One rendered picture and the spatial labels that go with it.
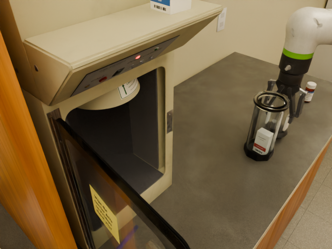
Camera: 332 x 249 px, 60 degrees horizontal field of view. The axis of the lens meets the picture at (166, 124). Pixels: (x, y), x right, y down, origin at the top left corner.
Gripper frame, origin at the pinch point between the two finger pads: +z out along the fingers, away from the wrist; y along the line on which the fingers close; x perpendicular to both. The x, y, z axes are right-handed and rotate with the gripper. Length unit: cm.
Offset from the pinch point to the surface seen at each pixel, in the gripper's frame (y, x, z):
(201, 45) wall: -56, 26, -5
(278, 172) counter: 10.5, -17.3, 7.4
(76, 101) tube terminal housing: -12, -72, -37
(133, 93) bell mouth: -14, -57, -31
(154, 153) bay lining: -16, -49, -6
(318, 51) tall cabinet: -51, 233, 62
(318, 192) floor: 18, 82, 101
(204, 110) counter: -29.2, -5.3, 7.5
